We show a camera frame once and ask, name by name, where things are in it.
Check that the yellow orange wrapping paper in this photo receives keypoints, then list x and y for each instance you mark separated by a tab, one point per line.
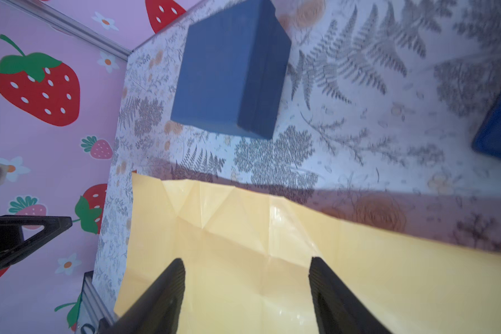
208	258

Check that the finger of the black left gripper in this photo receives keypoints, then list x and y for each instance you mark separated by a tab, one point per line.
14	246

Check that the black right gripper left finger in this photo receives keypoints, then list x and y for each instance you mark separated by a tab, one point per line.
157	310

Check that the left aluminium corner post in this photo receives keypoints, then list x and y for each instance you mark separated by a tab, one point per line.
58	20

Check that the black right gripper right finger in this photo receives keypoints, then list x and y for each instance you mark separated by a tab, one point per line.
337	309

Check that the dark blue gift box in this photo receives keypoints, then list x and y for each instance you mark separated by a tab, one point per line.
233	71

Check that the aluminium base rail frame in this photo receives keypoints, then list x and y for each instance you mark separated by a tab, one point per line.
94	316

